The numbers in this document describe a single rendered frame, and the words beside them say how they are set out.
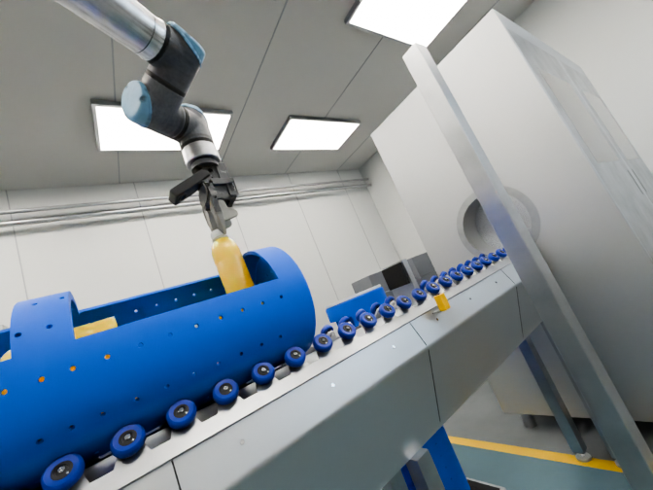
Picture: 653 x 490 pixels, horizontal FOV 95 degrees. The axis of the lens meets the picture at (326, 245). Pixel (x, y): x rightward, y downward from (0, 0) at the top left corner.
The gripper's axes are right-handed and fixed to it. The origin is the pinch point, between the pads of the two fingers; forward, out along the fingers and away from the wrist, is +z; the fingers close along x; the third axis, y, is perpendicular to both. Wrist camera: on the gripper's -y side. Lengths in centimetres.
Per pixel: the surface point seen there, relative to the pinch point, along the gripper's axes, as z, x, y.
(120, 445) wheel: 34.7, -10.8, -27.2
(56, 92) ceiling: -212, 177, -27
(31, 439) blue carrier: 29.1, -12.1, -35.7
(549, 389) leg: 97, 8, 123
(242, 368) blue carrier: 32.0, -9.0, -7.0
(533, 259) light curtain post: 36, -35, 68
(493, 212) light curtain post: 20, -32, 68
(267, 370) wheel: 34.2, -10.7, -3.0
